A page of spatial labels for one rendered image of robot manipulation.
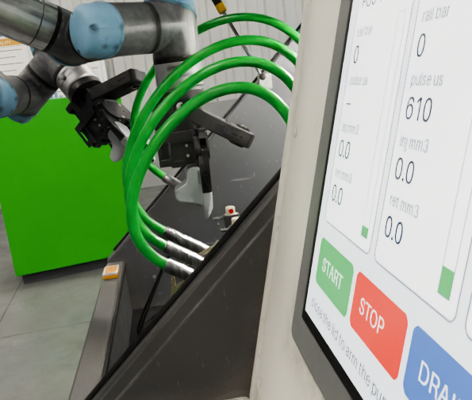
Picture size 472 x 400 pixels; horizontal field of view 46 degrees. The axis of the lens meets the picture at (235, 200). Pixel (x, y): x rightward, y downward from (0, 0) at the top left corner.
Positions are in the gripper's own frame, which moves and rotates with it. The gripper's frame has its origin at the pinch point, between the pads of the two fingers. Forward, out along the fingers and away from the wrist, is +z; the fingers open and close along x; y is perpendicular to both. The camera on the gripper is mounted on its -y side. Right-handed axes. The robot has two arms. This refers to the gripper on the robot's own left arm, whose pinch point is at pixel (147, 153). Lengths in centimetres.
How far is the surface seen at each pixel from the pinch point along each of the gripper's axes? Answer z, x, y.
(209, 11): -371, -531, 74
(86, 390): 31.8, 29.2, 13.7
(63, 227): -143, -215, 200
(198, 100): 17.0, 27.4, -23.4
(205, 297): 35.4, 32.5, -11.1
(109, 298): 15.0, 3.8, 22.9
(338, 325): 47, 49, -28
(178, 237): 20.8, 13.0, -1.7
